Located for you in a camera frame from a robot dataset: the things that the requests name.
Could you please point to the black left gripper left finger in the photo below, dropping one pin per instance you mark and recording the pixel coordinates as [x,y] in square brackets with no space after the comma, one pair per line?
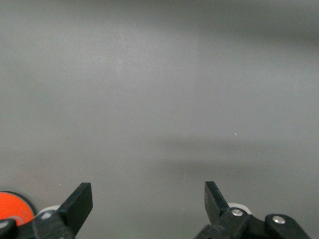
[74,206]

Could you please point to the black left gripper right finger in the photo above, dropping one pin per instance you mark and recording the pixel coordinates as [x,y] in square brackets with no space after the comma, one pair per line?
[216,206]

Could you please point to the orange soda can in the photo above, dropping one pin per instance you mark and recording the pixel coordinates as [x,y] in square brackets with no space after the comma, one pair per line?
[12,206]

